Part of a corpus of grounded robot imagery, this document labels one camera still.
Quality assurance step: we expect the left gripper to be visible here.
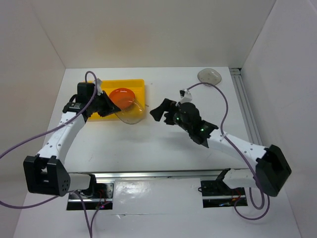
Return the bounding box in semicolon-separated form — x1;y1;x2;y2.
89;90;119;117

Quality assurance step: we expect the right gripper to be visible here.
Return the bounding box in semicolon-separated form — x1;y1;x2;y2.
150;98;192;132

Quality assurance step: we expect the orange plate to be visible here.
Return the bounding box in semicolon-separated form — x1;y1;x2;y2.
109;88;136;110

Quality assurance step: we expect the clear grey plate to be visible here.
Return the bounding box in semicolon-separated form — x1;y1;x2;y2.
197;68;222;86
115;98;145;124

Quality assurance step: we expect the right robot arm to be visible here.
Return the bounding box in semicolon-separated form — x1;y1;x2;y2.
150;99;292;197

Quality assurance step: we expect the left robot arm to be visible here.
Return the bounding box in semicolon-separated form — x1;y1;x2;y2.
23;80;120;198

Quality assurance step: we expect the yellow plastic bin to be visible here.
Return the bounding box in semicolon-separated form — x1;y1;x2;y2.
89;79;145;121

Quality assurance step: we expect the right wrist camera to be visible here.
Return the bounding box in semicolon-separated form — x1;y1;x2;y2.
178;89;192;104

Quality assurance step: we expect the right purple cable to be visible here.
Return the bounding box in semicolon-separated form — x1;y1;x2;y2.
185;82;270;221

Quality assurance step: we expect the front aluminium rail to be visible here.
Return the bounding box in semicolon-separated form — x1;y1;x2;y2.
80;169;226;180

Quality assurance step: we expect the aluminium rail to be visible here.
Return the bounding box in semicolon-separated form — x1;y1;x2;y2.
229;68;263;145
80;169;226;180

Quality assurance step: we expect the right side aluminium rail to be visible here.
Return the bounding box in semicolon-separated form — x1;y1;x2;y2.
229;68;263;145

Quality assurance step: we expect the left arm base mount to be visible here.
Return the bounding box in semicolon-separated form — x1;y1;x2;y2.
66;182;114;211

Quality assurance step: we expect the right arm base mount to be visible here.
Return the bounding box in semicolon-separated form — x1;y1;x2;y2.
198;180;248;208

